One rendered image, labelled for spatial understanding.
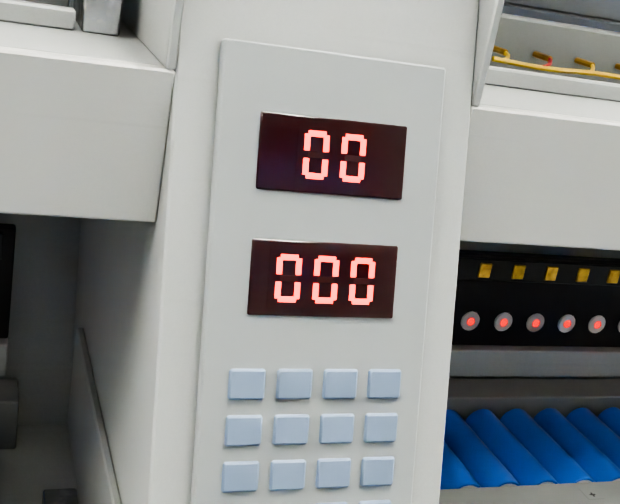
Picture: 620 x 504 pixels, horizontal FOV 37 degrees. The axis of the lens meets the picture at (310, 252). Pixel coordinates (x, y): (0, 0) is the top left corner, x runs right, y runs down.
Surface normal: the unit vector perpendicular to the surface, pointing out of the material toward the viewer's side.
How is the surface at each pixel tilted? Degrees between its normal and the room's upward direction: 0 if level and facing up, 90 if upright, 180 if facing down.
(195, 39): 90
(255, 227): 90
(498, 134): 107
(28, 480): 17
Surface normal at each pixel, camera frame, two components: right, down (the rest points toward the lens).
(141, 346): -0.93, -0.05
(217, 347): 0.35, 0.07
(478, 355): 0.31, 0.37
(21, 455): 0.18, -0.93
